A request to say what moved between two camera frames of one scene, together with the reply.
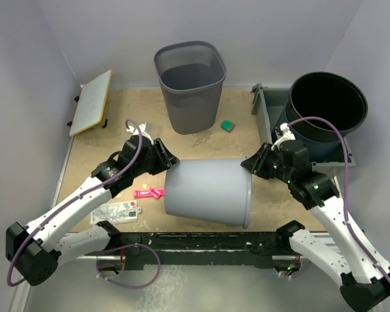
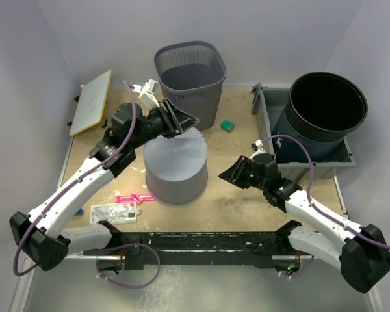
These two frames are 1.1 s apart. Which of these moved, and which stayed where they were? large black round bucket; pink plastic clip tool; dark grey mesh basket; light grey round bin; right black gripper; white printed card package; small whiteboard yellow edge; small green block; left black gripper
Moved: right black gripper; light grey round bin; pink plastic clip tool; left black gripper
Stayed: large black round bucket; dark grey mesh basket; small green block; small whiteboard yellow edge; white printed card package
